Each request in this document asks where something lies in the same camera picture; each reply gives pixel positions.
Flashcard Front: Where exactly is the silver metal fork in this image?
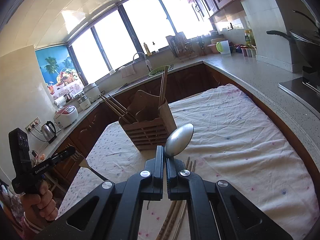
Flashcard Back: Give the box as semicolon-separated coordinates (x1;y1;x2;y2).
65;145;109;181

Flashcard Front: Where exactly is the wooden chopstick group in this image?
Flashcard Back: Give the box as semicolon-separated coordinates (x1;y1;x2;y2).
161;159;194;240
160;66;169;105
158;66;167;107
155;156;190;240

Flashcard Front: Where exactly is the silver metal spoon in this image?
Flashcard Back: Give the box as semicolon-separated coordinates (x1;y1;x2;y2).
164;123;194;158

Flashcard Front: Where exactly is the person's left hand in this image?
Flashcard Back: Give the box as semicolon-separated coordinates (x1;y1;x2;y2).
20;180;58;229

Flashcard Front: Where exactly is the stainless electric kettle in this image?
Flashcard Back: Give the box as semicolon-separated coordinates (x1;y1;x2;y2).
41;121;56;144

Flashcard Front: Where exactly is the white red rice cooker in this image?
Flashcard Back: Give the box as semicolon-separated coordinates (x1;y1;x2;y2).
54;105;78;129

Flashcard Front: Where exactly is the small white steamer appliance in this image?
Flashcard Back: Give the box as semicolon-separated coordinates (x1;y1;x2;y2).
77;92;91;111

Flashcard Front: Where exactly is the white pot cooker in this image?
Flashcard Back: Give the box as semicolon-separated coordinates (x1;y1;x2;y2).
83;82;101;103

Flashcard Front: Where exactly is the tropical beach poster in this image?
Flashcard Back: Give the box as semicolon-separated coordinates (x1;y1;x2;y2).
35;45;84;101

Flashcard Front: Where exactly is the wooden slatted utensil holder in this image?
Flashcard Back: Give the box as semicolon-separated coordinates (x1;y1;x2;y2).
118;90;177;151

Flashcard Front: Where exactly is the chrome sink faucet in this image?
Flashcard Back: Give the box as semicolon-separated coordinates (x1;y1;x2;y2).
132;51;152;72

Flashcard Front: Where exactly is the black gas stove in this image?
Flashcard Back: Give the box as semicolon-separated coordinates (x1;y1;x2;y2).
278;66;320;117

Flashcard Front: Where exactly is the wooden knife block rack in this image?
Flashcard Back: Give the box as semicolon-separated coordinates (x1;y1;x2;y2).
165;32;195;59

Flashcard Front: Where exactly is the white jug green lid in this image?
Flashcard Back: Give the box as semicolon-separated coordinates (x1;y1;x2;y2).
216;40;231;55

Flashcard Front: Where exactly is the black wok with lid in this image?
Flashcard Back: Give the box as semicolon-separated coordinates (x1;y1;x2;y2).
266;10;319;70

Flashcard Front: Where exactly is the wall power socket strip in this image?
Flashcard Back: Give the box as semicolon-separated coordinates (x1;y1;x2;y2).
25;117;41;133

